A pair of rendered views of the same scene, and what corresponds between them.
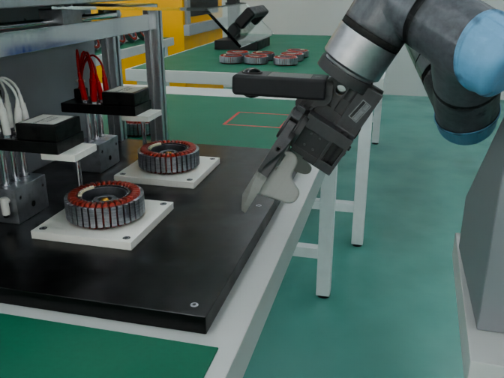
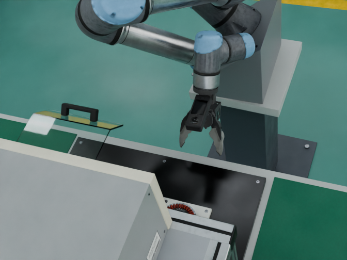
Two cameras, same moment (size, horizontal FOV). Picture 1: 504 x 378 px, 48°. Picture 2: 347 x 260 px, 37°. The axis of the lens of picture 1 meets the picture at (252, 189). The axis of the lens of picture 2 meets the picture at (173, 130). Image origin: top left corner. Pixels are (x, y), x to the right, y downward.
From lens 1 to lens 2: 142 cm
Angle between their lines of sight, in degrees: 63
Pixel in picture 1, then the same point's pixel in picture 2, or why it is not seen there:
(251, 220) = (183, 164)
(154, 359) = (281, 195)
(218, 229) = (192, 177)
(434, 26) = (237, 53)
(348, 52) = (217, 82)
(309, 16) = not seen: outside the picture
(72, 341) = (271, 223)
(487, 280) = (262, 92)
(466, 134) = not seen: hidden behind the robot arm
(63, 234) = not seen: hidden behind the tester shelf
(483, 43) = (251, 47)
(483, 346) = (271, 104)
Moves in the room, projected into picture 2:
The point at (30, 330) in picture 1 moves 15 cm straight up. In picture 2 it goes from (265, 240) to (263, 216)
